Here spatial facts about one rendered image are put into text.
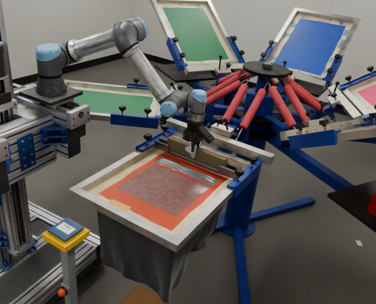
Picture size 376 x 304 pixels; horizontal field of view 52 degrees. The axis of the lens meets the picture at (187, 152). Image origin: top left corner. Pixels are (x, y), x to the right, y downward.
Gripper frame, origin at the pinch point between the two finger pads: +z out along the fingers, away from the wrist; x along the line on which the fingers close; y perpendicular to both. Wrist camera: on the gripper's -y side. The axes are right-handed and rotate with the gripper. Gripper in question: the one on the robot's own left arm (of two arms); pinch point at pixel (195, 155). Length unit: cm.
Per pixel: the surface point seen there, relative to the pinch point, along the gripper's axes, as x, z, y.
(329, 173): -47, 8, -61
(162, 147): 2.6, 1.2, 19.8
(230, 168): -2.0, 0.9, -19.9
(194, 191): 21.6, 5.6, -13.1
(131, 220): 60, 2, -6
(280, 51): -169, -23, 20
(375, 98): -122, -18, -66
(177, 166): 9.2, 4.8, 5.4
